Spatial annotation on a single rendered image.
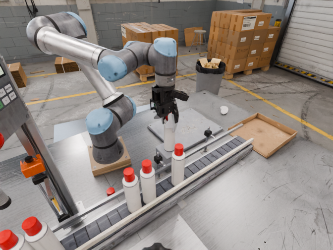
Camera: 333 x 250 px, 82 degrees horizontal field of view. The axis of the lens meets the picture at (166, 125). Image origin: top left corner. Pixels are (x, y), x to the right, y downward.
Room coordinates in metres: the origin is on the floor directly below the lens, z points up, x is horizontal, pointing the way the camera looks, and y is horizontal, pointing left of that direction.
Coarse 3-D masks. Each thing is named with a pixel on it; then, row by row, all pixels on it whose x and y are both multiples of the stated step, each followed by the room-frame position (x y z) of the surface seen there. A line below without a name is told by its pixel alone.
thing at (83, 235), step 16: (224, 144) 0.75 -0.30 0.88; (240, 144) 0.75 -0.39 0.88; (208, 160) 0.63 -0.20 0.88; (224, 160) 0.63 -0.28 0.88; (160, 192) 0.46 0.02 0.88; (176, 192) 0.46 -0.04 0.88; (96, 224) 0.33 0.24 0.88; (112, 224) 0.33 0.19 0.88; (128, 224) 0.33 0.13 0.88; (64, 240) 0.28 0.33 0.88; (80, 240) 0.28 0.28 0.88
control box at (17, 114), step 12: (0, 60) 0.39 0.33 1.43; (0, 84) 0.36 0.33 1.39; (12, 84) 0.38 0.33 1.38; (12, 108) 0.35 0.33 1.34; (24, 108) 0.38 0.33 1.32; (0, 120) 0.31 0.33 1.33; (12, 120) 0.34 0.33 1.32; (24, 120) 0.37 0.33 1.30; (0, 132) 0.30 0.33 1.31; (12, 132) 0.32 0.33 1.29
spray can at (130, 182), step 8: (128, 168) 0.41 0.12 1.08; (128, 176) 0.38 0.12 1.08; (136, 176) 0.41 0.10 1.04; (128, 184) 0.38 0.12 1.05; (136, 184) 0.38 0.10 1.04; (128, 192) 0.37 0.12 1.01; (136, 192) 0.38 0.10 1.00; (128, 200) 0.37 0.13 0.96; (136, 200) 0.38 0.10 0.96; (128, 208) 0.38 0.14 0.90; (136, 208) 0.37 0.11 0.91
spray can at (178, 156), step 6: (180, 144) 0.52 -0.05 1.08; (174, 150) 0.51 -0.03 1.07; (180, 150) 0.49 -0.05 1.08; (174, 156) 0.50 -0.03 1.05; (180, 156) 0.49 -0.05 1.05; (174, 162) 0.49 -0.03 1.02; (180, 162) 0.49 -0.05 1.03; (174, 168) 0.49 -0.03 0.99; (180, 168) 0.49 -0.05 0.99; (174, 174) 0.49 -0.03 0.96; (180, 174) 0.49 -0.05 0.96; (174, 180) 0.49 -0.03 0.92; (180, 180) 0.49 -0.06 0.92; (174, 186) 0.49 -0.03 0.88
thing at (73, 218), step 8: (232, 128) 0.78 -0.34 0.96; (224, 136) 0.73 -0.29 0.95; (208, 144) 0.66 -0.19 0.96; (192, 152) 0.60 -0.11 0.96; (160, 168) 0.51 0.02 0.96; (120, 192) 0.40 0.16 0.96; (104, 200) 0.37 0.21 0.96; (88, 208) 0.34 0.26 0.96; (96, 208) 0.35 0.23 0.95; (72, 216) 0.32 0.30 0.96; (80, 216) 0.32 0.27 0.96; (64, 224) 0.29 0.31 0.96
